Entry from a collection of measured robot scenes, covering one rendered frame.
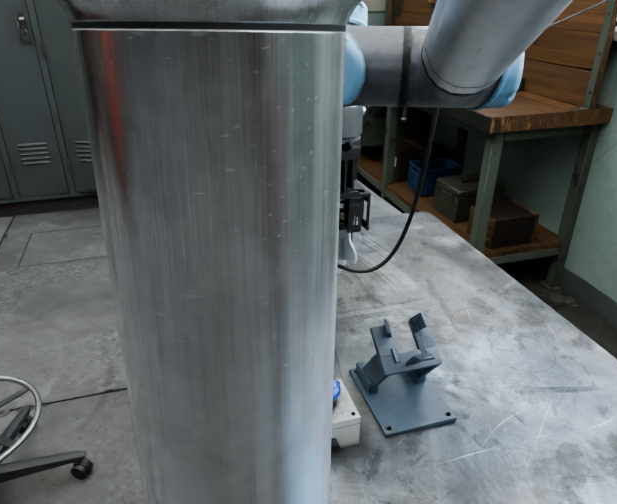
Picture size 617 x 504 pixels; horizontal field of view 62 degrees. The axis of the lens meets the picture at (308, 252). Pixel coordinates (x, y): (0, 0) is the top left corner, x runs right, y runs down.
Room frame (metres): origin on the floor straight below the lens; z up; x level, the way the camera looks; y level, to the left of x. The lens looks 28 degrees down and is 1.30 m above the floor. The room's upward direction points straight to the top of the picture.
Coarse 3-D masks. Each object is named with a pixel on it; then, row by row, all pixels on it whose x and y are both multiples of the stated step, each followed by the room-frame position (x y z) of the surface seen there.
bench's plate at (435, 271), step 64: (384, 256) 0.94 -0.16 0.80; (448, 256) 0.94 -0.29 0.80; (448, 320) 0.72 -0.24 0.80; (512, 320) 0.72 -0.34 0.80; (448, 384) 0.56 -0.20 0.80; (512, 384) 0.56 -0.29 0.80; (576, 384) 0.56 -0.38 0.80; (384, 448) 0.45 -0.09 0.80; (448, 448) 0.45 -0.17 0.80; (512, 448) 0.45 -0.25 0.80; (576, 448) 0.45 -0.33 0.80
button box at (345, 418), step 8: (344, 392) 0.49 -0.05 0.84; (336, 400) 0.48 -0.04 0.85; (344, 400) 0.48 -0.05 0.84; (336, 408) 0.47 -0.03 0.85; (344, 408) 0.47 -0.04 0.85; (352, 408) 0.47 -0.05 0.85; (336, 416) 0.45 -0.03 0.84; (344, 416) 0.45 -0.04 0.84; (352, 416) 0.45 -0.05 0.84; (336, 424) 0.44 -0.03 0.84; (344, 424) 0.45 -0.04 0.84; (352, 424) 0.45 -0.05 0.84; (336, 432) 0.44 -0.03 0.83; (344, 432) 0.45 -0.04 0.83; (352, 432) 0.45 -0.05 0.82; (336, 440) 0.44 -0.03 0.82; (344, 440) 0.45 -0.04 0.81; (352, 440) 0.45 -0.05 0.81; (336, 448) 0.43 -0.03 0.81
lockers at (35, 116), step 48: (0, 0) 3.01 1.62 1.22; (48, 0) 3.06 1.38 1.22; (0, 48) 3.00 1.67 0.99; (48, 48) 3.06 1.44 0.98; (0, 96) 2.98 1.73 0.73; (48, 96) 3.05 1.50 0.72; (0, 144) 2.96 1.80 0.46; (48, 144) 3.03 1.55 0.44; (0, 192) 2.94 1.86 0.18; (48, 192) 3.01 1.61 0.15; (96, 192) 3.09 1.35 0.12
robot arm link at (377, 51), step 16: (352, 32) 0.53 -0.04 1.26; (368, 32) 0.52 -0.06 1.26; (384, 32) 0.52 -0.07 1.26; (400, 32) 0.52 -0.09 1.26; (352, 48) 0.49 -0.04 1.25; (368, 48) 0.51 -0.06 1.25; (384, 48) 0.51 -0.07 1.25; (400, 48) 0.51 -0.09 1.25; (352, 64) 0.49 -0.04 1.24; (368, 64) 0.50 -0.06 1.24; (384, 64) 0.50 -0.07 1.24; (400, 64) 0.50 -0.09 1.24; (352, 80) 0.49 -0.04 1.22; (368, 80) 0.50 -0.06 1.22; (384, 80) 0.50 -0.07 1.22; (400, 80) 0.50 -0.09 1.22; (352, 96) 0.49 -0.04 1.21; (368, 96) 0.51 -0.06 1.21; (384, 96) 0.51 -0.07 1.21
